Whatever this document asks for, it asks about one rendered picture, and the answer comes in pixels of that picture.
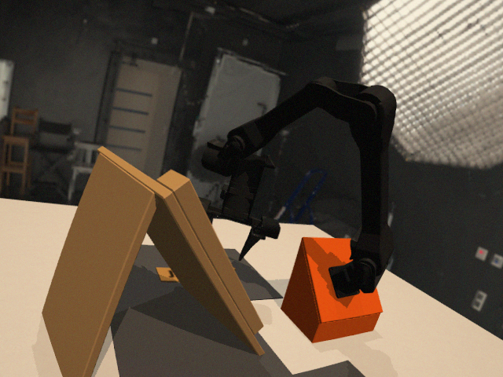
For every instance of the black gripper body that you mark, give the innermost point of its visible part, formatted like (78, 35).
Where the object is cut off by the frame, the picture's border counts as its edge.
(238, 204)

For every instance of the orange letter tile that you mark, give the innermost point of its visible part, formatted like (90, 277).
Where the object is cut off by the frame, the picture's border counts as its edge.
(166, 275)

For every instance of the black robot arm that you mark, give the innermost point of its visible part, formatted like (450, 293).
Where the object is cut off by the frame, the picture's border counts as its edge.
(370, 112)

